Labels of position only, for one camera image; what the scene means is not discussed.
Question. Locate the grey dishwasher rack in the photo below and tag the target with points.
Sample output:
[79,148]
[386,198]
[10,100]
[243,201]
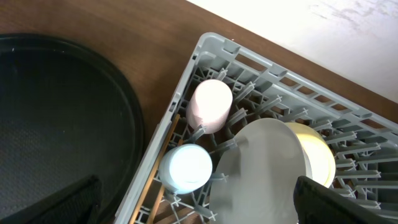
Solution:
[361,140]

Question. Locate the grey round plate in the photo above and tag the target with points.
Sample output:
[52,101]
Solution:
[261,175]

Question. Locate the wooden chopstick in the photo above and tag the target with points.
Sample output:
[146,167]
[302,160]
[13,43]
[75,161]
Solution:
[164,205]
[153,170]

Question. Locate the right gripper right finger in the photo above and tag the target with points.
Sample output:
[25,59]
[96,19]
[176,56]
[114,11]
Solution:
[316,204]

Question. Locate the light blue cup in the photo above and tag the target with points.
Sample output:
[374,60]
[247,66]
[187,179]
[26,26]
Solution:
[185,168]

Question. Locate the pink cup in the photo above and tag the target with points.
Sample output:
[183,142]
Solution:
[209,105]

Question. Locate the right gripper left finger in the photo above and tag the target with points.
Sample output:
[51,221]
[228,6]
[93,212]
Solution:
[62,205]

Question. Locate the round black serving tray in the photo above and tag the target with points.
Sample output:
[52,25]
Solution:
[69,120]

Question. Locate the yellow bowl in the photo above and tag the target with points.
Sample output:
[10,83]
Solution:
[319,160]

